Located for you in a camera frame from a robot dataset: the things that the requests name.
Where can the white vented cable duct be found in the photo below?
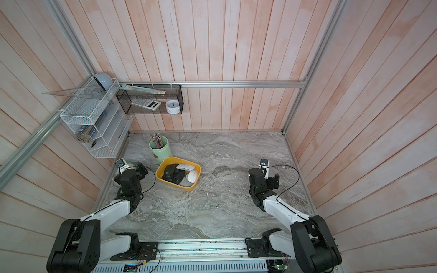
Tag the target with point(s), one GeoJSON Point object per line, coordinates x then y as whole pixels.
{"type": "Point", "coordinates": [233, 266]}

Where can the yellow plastic storage box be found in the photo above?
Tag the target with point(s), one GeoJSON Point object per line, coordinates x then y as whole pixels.
{"type": "Point", "coordinates": [175, 160]}

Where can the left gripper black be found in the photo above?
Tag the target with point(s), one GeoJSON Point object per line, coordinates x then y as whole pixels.
{"type": "Point", "coordinates": [141, 174]}

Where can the coloured pencils bundle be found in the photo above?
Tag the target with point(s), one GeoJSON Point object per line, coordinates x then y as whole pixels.
{"type": "Point", "coordinates": [157, 139]}

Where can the green pen holder cup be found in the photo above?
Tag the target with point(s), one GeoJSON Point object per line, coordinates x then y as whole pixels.
{"type": "Point", "coordinates": [163, 153]}

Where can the green round alarm clock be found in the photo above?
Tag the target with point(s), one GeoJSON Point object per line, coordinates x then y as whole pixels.
{"type": "Point", "coordinates": [127, 175]}

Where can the grey mouse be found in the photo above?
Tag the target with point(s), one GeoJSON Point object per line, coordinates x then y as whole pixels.
{"type": "Point", "coordinates": [185, 184]}

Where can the black mouse slim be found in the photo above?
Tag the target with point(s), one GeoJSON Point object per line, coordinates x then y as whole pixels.
{"type": "Point", "coordinates": [170, 170]}

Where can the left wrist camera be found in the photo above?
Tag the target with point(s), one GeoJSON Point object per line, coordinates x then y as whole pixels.
{"type": "Point", "coordinates": [121, 165]}

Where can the transparent triangle ruler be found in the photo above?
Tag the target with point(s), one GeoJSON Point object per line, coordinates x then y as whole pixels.
{"type": "Point", "coordinates": [88, 92]}

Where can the white wire wall shelf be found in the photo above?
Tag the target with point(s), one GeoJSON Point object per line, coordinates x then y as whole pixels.
{"type": "Point", "coordinates": [106, 115]}

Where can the white calculator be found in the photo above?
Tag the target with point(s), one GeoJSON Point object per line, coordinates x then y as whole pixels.
{"type": "Point", "coordinates": [147, 104]}

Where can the black mesh wall basket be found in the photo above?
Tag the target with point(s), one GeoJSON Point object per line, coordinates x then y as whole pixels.
{"type": "Point", "coordinates": [151, 99]}

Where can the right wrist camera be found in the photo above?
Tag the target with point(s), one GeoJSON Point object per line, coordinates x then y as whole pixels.
{"type": "Point", "coordinates": [264, 166]}

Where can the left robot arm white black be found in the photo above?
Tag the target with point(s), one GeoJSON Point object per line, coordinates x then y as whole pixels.
{"type": "Point", "coordinates": [78, 247]}

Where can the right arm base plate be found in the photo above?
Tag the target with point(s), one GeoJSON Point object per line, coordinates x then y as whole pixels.
{"type": "Point", "coordinates": [260, 248]}

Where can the transparent straight ruler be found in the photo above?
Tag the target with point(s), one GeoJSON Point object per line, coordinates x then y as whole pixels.
{"type": "Point", "coordinates": [141, 89]}

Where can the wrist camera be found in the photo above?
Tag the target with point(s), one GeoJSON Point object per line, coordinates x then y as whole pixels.
{"type": "Point", "coordinates": [121, 165]}
{"type": "Point", "coordinates": [264, 166]}

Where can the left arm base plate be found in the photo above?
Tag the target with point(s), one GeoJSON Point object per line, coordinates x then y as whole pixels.
{"type": "Point", "coordinates": [143, 250]}

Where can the rolled items in shelf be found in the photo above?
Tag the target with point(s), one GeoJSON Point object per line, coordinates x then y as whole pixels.
{"type": "Point", "coordinates": [86, 133]}

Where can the white tape roll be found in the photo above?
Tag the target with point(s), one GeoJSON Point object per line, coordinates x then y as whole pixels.
{"type": "Point", "coordinates": [173, 107]}

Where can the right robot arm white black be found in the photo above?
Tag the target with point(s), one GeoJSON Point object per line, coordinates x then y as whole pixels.
{"type": "Point", "coordinates": [308, 239]}

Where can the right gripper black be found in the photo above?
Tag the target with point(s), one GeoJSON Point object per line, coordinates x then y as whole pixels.
{"type": "Point", "coordinates": [273, 182]}

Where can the black mouse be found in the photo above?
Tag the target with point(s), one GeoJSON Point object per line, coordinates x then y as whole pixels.
{"type": "Point", "coordinates": [178, 177]}
{"type": "Point", "coordinates": [169, 177]}

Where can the aluminium front rail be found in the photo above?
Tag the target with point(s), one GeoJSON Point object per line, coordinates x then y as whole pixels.
{"type": "Point", "coordinates": [215, 249]}

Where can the white mouse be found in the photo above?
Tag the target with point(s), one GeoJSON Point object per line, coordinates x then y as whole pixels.
{"type": "Point", "coordinates": [185, 167]}
{"type": "Point", "coordinates": [192, 176]}

